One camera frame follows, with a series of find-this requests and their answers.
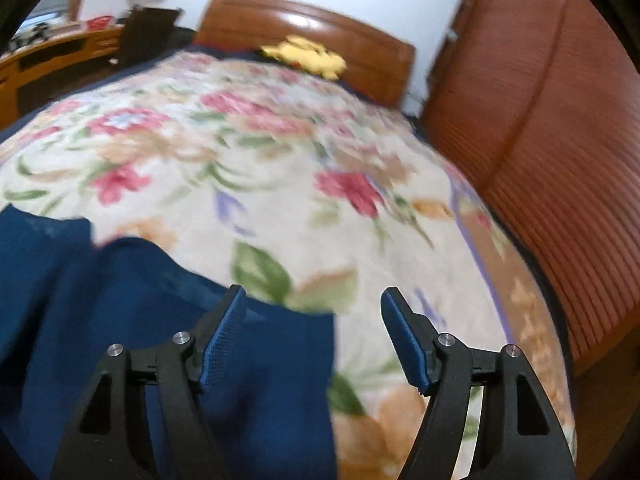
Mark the red basket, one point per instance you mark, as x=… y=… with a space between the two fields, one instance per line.
x=100 y=23

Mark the wooden slatted wardrobe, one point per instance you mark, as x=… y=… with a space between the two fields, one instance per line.
x=550 y=135

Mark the navy blue suit jacket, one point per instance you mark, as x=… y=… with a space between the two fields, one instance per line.
x=125 y=300

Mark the floral blanket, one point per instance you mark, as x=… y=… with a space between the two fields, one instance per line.
x=300 y=185

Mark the yellow plush toy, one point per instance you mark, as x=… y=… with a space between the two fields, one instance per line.
x=305 y=57

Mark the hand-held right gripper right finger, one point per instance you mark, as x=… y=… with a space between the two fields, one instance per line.
x=407 y=345

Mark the dark chair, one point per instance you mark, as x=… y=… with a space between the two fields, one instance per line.
x=145 y=35

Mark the wooden bed headboard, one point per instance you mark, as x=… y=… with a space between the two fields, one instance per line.
x=310 y=20

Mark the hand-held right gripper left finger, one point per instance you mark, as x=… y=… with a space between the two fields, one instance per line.
x=222 y=340

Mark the wooden desk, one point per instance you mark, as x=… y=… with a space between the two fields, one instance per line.
x=50 y=55

